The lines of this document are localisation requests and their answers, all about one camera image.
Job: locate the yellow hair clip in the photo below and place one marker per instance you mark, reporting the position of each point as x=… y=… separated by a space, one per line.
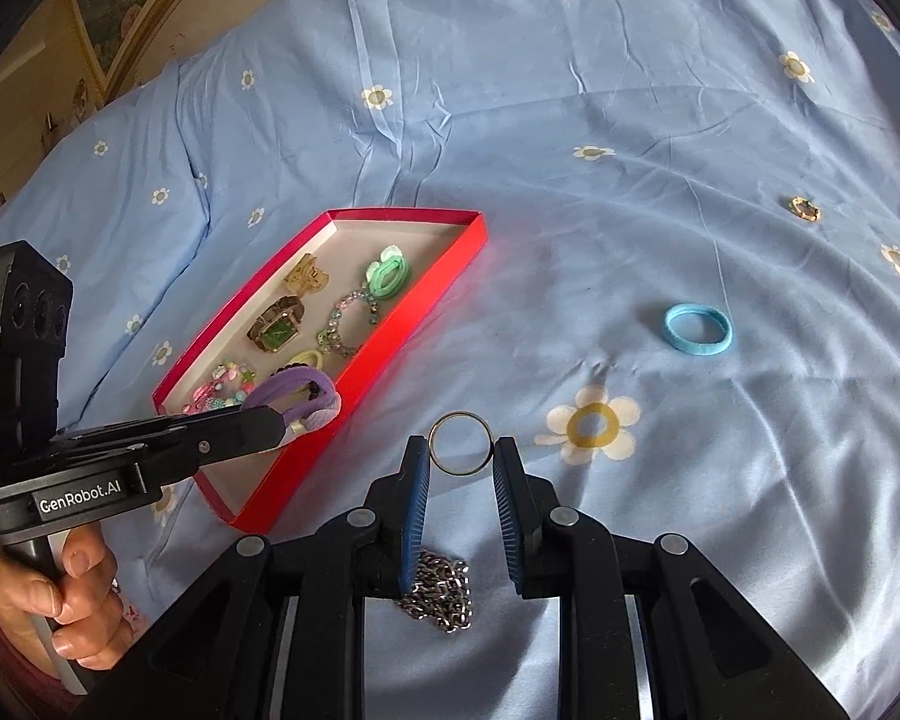
x=306 y=277

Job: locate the light blue floral bedsheet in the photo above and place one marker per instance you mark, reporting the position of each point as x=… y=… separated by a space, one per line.
x=687 y=312

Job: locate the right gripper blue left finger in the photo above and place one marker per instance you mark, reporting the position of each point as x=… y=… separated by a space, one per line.
x=413 y=492

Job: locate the gold watch green face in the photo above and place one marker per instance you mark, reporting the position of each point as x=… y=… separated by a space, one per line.
x=278 y=324

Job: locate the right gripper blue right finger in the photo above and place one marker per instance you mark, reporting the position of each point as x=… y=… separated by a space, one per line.
x=520 y=523

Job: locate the red shallow jewelry box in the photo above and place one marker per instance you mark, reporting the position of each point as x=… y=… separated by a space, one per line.
x=387 y=269

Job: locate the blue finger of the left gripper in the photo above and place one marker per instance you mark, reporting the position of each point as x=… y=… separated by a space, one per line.
x=121 y=433
x=204 y=439

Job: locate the pale yellow bangle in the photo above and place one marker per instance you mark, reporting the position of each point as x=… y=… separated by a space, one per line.
x=310 y=357

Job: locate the person's left hand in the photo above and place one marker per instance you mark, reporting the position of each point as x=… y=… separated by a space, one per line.
x=91 y=628

